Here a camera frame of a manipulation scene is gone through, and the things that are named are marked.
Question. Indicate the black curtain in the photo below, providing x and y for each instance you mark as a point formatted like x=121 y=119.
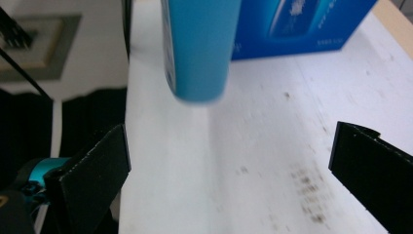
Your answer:
x=91 y=117

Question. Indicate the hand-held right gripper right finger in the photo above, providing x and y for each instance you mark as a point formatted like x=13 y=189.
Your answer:
x=376 y=172

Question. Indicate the black stand rod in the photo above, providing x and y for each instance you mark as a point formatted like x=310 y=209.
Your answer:
x=22 y=73

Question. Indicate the blue bottle with white cap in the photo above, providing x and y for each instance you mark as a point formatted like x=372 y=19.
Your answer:
x=201 y=48

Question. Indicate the blue printed box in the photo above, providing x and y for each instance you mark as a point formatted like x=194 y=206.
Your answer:
x=292 y=29

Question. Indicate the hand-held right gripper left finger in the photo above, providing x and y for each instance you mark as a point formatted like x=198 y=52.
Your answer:
x=91 y=182

